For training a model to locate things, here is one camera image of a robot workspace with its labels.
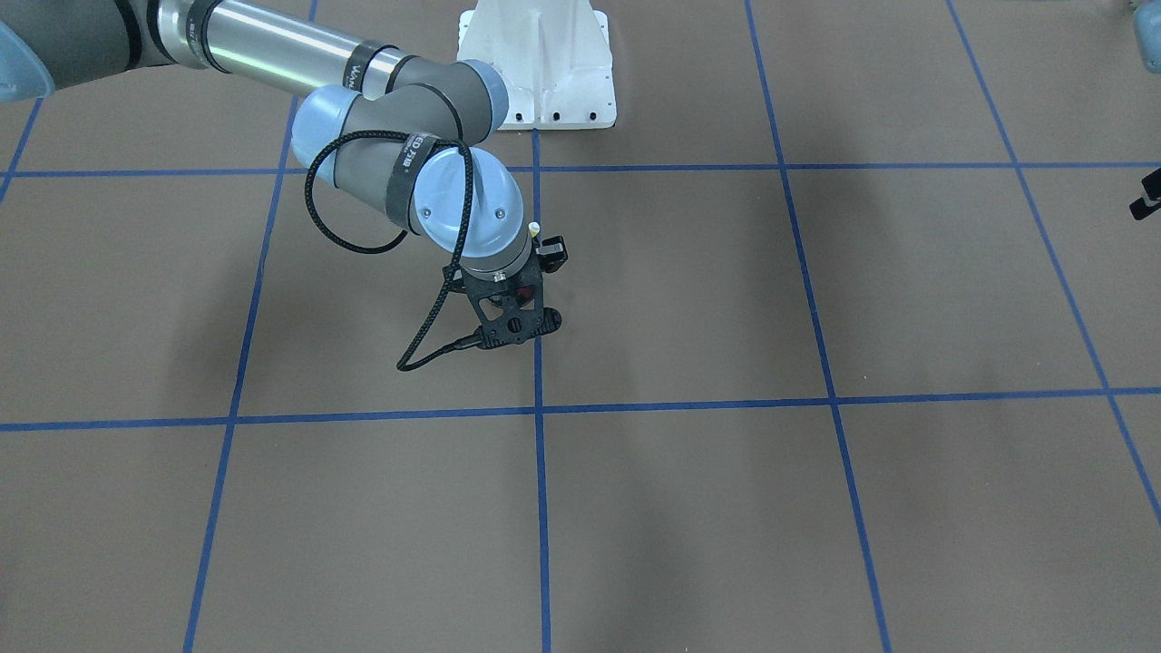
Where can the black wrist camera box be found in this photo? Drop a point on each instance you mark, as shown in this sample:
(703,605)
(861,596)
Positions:
(552,254)

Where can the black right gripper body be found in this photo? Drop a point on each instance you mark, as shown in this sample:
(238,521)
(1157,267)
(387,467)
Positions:
(553,251)

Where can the white pedestal base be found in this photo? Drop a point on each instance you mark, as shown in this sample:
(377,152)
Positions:
(555,58)

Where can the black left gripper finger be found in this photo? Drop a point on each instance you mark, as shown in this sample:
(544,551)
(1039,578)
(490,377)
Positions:
(1148,202)

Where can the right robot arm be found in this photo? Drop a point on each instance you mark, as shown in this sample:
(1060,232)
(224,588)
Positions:
(391,142)

